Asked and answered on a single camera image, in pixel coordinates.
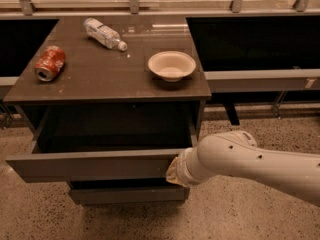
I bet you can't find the grey lower drawer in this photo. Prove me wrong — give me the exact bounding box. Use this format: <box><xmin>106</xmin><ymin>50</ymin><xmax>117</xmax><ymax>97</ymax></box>
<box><xmin>69</xmin><ymin>178</ymin><xmax>190</xmax><ymax>206</ymax></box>

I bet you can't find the dark grey cabinet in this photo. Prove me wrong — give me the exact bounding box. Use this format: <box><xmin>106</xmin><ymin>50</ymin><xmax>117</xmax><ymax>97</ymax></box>
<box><xmin>2</xmin><ymin>15</ymin><xmax>212</xmax><ymax>205</ymax></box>

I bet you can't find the grey bench right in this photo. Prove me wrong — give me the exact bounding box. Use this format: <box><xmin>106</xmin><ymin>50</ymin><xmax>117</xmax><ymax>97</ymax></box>
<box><xmin>205</xmin><ymin>68</ymin><xmax>320</xmax><ymax>125</ymax></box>

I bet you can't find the grey drawer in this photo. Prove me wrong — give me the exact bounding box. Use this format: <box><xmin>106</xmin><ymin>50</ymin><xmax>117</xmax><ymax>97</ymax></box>
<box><xmin>6</xmin><ymin>104</ymin><xmax>197</xmax><ymax>182</ymax></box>
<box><xmin>69</xmin><ymin>178</ymin><xmax>190</xmax><ymax>206</ymax></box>

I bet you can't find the grey bench left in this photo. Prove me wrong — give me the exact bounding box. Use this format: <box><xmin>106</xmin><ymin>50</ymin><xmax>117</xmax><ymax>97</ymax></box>
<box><xmin>0</xmin><ymin>77</ymin><xmax>18</xmax><ymax>129</ymax></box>

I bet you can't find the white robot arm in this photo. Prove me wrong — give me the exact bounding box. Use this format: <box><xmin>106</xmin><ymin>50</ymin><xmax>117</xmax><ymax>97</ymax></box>
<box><xmin>166</xmin><ymin>130</ymin><xmax>320</xmax><ymax>206</ymax></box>

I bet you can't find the white paper bowl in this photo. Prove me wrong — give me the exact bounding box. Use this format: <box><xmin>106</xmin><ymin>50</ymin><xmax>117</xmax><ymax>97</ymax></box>
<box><xmin>148</xmin><ymin>51</ymin><xmax>196</xmax><ymax>82</ymax></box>

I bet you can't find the clear plastic water bottle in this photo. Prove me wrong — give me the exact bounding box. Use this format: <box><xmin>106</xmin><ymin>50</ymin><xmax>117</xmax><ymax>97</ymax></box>
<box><xmin>83</xmin><ymin>18</ymin><xmax>127</xmax><ymax>51</ymax></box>

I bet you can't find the grey top drawer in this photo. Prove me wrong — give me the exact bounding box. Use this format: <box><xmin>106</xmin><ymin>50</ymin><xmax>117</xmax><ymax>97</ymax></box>
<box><xmin>6</xmin><ymin>104</ymin><xmax>197</xmax><ymax>182</ymax></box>

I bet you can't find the red soda can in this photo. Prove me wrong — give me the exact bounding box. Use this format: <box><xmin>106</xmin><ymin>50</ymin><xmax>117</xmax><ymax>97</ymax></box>
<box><xmin>34</xmin><ymin>46</ymin><xmax>65</xmax><ymax>82</ymax></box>

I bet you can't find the grey bench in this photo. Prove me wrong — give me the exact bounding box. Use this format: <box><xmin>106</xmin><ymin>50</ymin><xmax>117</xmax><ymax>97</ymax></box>
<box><xmin>0</xmin><ymin>77</ymin><xmax>18</xmax><ymax>129</ymax></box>
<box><xmin>205</xmin><ymin>68</ymin><xmax>320</xmax><ymax>125</ymax></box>

